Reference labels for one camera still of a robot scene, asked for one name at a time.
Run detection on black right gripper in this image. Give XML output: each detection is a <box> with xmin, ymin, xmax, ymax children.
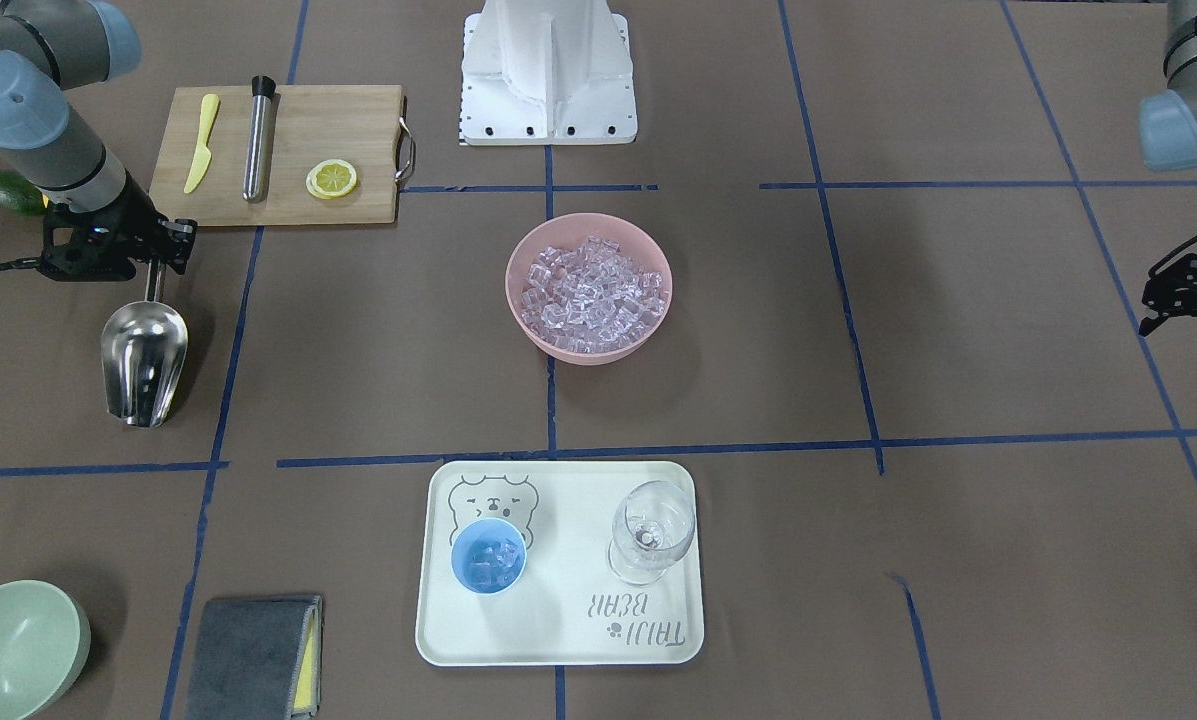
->
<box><xmin>40</xmin><ymin>176</ymin><xmax>198</xmax><ymax>281</ymax></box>

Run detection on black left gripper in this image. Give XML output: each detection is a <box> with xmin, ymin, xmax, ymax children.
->
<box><xmin>1140</xmin><ymin>252</ymin><xmax>1197</xmax><ymax>337</ymax></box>

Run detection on stainless steel ice scoop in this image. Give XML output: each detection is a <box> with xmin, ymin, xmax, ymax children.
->
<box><xmin>101</xmin><ymin>260</ymin><xmax>188</xmax><ymax>429</ymax></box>

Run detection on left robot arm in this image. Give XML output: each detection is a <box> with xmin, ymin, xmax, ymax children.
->
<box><xmin>1138</xmin><ymin>1</ymin><xmax>1197</xmax><ymax>337</ymax></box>

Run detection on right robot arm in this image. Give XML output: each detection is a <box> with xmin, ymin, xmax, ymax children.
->
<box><xmin>0</xmin><ymin>1</ymin><xmax>198</xmax><ymax>282</ymax></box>

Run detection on pile of clear ice cubes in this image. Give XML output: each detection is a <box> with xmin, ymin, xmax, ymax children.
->
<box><xmin>508</xmin><ymin>234</ymin><xmax>670</xmax><ymax>356</ymax></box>

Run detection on blue plastic cup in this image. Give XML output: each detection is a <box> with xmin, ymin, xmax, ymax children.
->
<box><xmin>450</xmin><ymin>518</ymin><xmax>528</xmax><ymax>594</ymax></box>

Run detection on ice cubes in cup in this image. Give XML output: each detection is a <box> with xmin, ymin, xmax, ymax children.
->
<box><xmin>462</xmin><ymin>539</ymin><xmax>522</xmax><ymax>594</ymax></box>

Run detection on green lime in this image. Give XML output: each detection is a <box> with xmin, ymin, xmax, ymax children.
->
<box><xmin>0</xmin><ymin>170</ymin><xmax>50</xmax><ymax>216</ymax></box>

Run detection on yellow plastic knife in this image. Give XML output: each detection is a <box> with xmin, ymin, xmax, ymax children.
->
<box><xmin>182</xmin><ymin>94</ymin><xmax>220</xmax><ymax>195</ymax></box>

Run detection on steel muddler rod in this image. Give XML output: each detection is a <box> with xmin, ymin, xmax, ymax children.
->
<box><xmin>242</xmin><ymin>77</ymin><xmax>278</xmax><ymax>202</ymax></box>

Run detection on wooden cutting board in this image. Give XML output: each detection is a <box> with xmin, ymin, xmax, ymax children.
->
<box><xmin>148</xmin><ymin>85</ymin><xmax>406</xmax><ymax>228</ymax></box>

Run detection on lemon slice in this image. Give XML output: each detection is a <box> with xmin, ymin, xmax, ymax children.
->
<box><xmin>305</xmin><ymin>159</ymin><xmax>359</xmax><ymax>200</ymax></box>

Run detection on green bowl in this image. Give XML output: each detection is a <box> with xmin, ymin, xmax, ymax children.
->
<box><xmin>0</xmin><ymin>579</ymin><xmax>91</xmax><ymax>719</ymax></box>

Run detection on grey folded cloth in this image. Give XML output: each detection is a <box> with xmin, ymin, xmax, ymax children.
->
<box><xmin>186</xmin><ymin>594</ymin><xmax>324</xmax><ymax>719</ymax></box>

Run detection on pink bowl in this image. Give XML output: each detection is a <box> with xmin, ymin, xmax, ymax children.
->
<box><xmin>505</xmin><ymin>213</ymin><xmax>674</xmax><ymax>366</ymax></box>

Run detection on cream bear serving tray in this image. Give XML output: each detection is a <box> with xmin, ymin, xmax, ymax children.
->
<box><xmin>414</xmin><ymin>460</ymin><xmax>706</xmax><ymax>667</ymax></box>

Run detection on clear wine glass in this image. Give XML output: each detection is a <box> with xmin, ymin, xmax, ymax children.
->
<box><xmin>607</xmin><ymin>480</ymin><xmax>697</xmax><ymax>587</ymax></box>

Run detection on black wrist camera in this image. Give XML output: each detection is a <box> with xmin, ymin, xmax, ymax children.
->
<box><xmin>37</xmin><ymin>202</ymin><xmax>136</xmax><ymax>282</ymax></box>

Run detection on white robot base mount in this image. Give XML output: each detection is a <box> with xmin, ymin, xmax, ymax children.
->
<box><xmin>458</xmin><ymin>1</ymin><xmax>639</xmax><ymax>146</ymax></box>

